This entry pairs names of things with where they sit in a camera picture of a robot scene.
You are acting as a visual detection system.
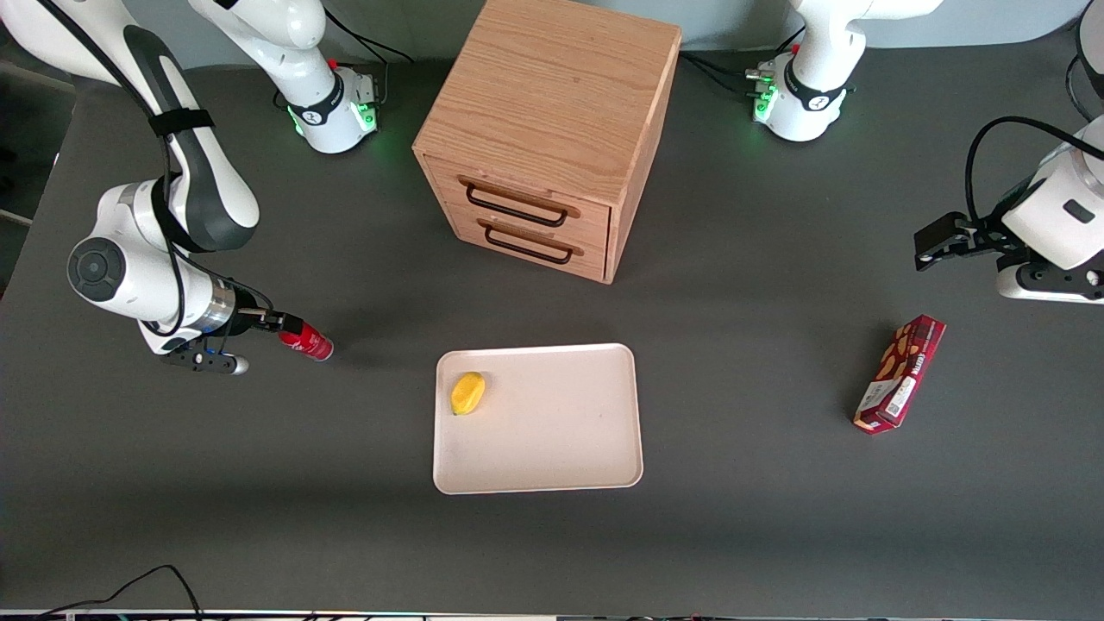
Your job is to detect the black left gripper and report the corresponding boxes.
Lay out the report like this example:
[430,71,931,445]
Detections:
[914,205,1036,273]

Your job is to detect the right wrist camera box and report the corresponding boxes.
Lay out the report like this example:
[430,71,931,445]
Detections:
[141,323,252,378]

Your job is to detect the black cables at left arm base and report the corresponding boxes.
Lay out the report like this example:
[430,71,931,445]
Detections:
[681,50,777,97]

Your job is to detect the black cable along right arm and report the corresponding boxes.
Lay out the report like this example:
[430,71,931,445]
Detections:
[34,0,277,339]

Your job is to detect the black metal drawer handle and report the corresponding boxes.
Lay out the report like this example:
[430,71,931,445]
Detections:
[481,220,584,266]
[464,179,580,229]

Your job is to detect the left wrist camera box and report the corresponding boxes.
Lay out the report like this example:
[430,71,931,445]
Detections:
[997,254,1104,305]

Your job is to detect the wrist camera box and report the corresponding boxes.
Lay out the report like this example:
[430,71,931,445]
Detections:
[141,323,252,378]
[997,254,1104,305]

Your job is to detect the red tartan cookie box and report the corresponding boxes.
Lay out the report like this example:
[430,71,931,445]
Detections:
[853,314,947,435]

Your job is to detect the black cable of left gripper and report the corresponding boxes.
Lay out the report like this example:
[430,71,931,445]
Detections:
[964,116,1104,227]

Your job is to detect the black cables at arm base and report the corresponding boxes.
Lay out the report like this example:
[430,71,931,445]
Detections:
[681,50,777,97]
[323,7,415,66]

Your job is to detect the cream rectangular tray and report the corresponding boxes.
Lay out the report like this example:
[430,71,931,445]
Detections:
[432,343,645,496]

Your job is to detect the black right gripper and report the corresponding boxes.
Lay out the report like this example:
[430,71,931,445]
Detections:
[226,302,304,339]

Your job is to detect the black velcro strap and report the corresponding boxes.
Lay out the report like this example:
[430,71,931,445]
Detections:
[148,109,216,139]

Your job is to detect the black cable at table edge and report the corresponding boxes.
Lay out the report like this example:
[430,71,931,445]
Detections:
[34,564,205,621]

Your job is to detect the red soda can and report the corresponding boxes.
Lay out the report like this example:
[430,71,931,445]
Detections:
[278,317,336,362]

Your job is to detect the yellow fruit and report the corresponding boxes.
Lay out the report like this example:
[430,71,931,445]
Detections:
[450,371,486,417]

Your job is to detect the wooden drawer front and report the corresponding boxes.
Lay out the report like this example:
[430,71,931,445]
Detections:
[447,205,610,282]
[425,155,613,251]

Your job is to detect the black cables at right arm base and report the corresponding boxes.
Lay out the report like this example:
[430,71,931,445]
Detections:
[323,7,415,66]

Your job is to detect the wooden drawer cabinet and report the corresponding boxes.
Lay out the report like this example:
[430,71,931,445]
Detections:
[412,0,683,285]

